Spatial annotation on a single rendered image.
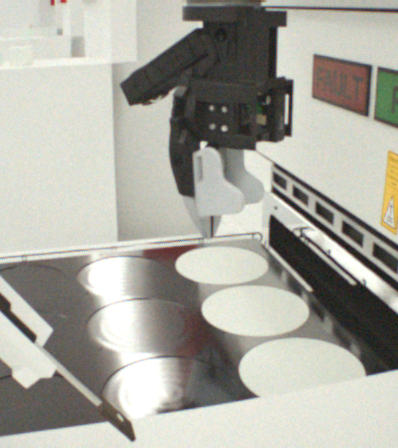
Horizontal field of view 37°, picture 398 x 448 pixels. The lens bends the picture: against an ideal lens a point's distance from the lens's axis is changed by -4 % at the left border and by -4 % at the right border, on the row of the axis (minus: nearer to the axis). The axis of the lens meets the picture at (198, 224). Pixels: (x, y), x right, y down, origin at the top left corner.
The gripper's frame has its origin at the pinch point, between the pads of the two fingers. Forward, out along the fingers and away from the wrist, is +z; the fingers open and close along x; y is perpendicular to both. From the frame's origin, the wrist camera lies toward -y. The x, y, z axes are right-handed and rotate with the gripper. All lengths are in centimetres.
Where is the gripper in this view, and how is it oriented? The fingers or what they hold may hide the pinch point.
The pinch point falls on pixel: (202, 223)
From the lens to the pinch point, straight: 57.6
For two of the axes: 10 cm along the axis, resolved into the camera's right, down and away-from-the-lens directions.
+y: 8.3, 1.9, -5.2
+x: 5.5, -2.9, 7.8
